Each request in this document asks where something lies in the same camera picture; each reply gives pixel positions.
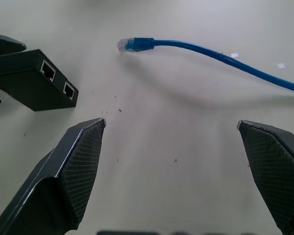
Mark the small black network box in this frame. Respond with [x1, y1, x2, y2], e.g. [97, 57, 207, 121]
[0, 48, 79, 112]

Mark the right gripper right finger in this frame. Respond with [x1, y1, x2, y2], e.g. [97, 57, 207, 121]
[238, 119, 294, 235]

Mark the blue Ethernet cable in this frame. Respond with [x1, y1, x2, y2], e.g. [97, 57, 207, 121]
[116, 37, 294, 95]

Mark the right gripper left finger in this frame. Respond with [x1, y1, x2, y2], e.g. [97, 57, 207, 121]
[0, 117, 106, 235]

